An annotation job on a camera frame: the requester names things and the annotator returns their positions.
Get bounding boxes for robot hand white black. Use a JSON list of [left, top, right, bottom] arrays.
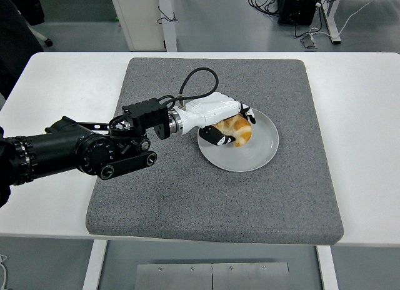
[[179, 91, 257, 147]]

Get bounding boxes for long white cable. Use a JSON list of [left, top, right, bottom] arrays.
[[339, 0, 400, 34]]

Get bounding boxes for black computer box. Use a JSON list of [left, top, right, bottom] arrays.
[[277, 0, 323, 26]]

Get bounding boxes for grey round plate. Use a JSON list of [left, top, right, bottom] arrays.
[[197, 107, 280, 173]]

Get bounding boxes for thin white cord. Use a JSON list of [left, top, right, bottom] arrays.
[[0, 254, 8, 286]]

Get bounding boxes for small grey floor device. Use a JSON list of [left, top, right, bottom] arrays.
[[299, 33, 319, 49]]

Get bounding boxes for white desk leg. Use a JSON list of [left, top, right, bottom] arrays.
[[320, 0, 342, 45]]

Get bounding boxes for grey metal plate with screws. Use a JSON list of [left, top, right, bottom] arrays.
[[136, 262, 291, 290]]

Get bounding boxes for white background post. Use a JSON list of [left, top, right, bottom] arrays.
[[157, 0, 178, 53]]

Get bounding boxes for thin black cable loop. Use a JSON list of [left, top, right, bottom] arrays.
[[157, 5, 178, 24]]

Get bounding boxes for black office chair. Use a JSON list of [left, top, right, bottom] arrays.
[[0, 0, 54, 100]]

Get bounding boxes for black cable bundle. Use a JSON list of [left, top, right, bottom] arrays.
[[248, 0, 281, 16]]

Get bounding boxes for white table leg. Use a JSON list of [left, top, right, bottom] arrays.
[[81, 239, 109, 290], [316, 245, 340, 290]]

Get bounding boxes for white background panel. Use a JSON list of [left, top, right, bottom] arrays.
[[108, 0, 166, 52]]

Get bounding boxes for golden croissant bread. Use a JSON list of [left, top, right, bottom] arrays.
[[214, 113, 253, 148]]

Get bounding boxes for grey felt mat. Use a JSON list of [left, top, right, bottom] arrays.
[[85, 57, 345, 246]]

